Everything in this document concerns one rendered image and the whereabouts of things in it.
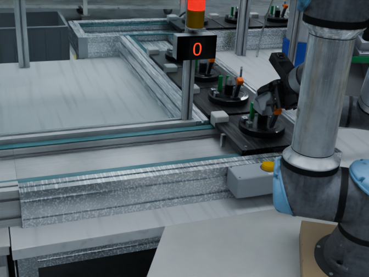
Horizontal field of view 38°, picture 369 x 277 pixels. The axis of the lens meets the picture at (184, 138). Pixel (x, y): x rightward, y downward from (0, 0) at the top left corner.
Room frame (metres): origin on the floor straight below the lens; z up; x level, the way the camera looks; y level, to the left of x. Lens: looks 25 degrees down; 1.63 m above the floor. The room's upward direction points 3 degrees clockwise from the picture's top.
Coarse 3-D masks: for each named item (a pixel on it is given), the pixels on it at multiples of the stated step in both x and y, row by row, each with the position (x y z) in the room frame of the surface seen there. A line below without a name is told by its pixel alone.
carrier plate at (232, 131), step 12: (228, 120) 1.55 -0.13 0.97; (288, 120) 1.57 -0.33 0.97; (228, 132) 1.45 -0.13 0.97; (240, 132) 1.46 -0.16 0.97; (288, 132) 1.48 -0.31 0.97; (240, 144) 1.38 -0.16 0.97; (252, 144) 1.38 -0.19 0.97; (264, 144) 1.39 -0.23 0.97; (276, 144) 1.39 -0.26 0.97; (288, 144) 1.40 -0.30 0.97
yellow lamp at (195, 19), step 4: (188, 12) 1.52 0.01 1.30; (192, 12) 1.51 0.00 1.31; (196, 12) 1.51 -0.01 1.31; (200, 12) 1.52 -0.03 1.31; (204, 12) 1.53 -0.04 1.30; (188, 16) 1.52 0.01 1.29; (192, 16) 1.51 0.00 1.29; (196, 16) 1.51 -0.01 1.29; (200, 16) 1.52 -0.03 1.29; (188, 20) 1.52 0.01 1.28; (192, 20) 1.51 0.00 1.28; (196, 20) 1.51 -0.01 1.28; (200, 20) 1.52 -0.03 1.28; (188, 24) 1.52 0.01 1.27; (192, 24) 1.51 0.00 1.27; (196, 24) 1.51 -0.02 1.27; (200, 24) 1.52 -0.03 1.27; (192, 28) 1.52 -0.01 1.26; (196, 28) 1.51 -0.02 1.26; (200, 28) 1.52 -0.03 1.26
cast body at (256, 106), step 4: (256, 100) 1.50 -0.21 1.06; (256, 104) 1.50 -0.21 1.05; (268, 104) 1.47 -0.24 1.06; (256, 108) 1.49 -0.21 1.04; (260, 108) 1.47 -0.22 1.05; (268, 108) 1.46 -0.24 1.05; (260, 112) 1.47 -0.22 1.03; (264, 112) 1.46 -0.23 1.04; (268, 112) 1.46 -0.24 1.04; (272, 112) 1.47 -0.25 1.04
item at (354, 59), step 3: (366, 30) 1.65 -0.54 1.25; (354, 57) 1.50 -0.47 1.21; (357, 57) 1.50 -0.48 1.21; (360, 57) 1.50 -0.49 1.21; (363, 57) 1.50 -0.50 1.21; (366, 57) 1.50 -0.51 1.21; (351, 60) 1.50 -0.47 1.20; (354, 60) 1.50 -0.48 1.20; (357, 60) 1.51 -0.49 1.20; (360, 60) 1.51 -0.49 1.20; (363, 60) 1.51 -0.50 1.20; (366, 60) 1.51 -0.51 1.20
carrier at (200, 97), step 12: (240, 72) 1.78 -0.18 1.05; (228, 84) 1.72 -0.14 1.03; (204, 96) 1.75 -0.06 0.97; (216, 96) 1.69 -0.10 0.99; (228, 96) 1.71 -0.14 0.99; (240, 96) 1.71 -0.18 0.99; (252, 96) 1.77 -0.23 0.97; (204, 108) 1.64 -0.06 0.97; (216, 108) 1.64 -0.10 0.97; (228, 108) 1.65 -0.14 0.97; (240, 108) 1.65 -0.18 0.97
